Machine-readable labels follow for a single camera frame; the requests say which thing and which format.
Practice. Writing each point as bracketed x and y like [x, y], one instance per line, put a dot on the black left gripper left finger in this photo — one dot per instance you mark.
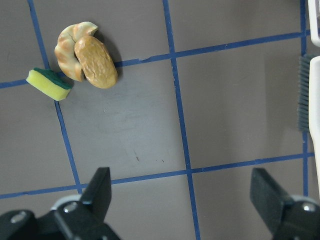
[83, 219]

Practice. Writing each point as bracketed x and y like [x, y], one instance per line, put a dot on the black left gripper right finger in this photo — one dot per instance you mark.
[287, 217]

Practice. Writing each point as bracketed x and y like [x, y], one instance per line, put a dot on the yellow green sponge piece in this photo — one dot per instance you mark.
[49, 83]

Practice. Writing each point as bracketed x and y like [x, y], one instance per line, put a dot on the beige hand brush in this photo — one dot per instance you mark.
[309, 102]

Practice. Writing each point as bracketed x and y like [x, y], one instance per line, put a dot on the toy bread loaf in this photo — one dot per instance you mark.
[96, 62]

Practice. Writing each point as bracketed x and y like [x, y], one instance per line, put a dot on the toy croissant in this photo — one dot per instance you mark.
[65, 48]

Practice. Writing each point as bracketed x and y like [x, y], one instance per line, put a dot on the beige dustpan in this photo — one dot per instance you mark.
[314, 21]

